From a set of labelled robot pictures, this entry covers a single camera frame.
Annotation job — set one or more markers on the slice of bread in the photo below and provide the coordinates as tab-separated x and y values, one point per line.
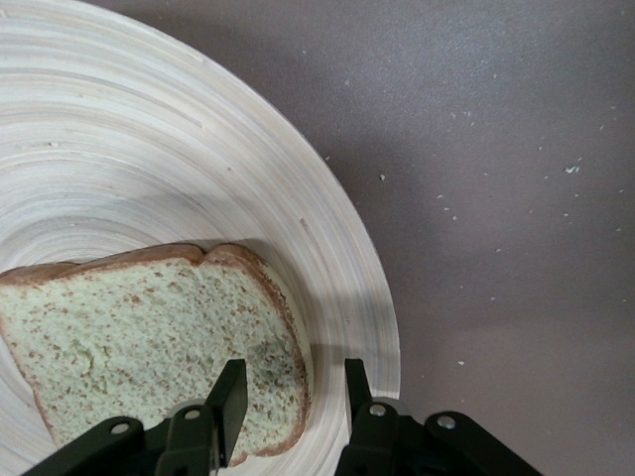
124	337

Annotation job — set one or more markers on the round pale wooden plate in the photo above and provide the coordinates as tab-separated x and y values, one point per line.
149	149

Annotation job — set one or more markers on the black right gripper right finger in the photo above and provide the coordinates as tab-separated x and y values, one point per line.
387	441

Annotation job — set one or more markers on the brown table cover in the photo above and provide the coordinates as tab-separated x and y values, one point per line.
496	149

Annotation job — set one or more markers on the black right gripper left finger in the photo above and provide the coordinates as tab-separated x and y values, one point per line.
188	436

